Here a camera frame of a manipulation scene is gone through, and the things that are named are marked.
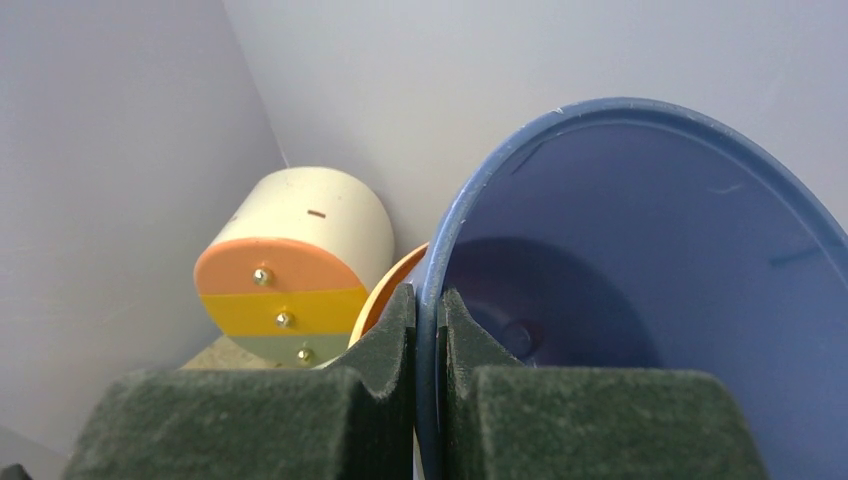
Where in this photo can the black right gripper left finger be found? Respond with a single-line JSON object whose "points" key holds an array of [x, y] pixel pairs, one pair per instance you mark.
{"points": [[352, 419]]}

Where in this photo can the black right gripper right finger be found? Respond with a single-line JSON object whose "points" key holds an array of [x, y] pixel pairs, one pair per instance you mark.
{"points": [[504, 420]]}

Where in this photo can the orange capybara bucket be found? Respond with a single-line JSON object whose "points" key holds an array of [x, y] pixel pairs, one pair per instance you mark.
{"points": [[377, 300]]}

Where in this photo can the blue plastic bucket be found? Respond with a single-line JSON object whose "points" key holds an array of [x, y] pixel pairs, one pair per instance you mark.
{"points": [[628, 232]]}

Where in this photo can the white cylindrical drawer cabinet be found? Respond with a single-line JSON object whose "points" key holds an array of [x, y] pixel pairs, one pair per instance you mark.
{"points": [[288, 274]]}

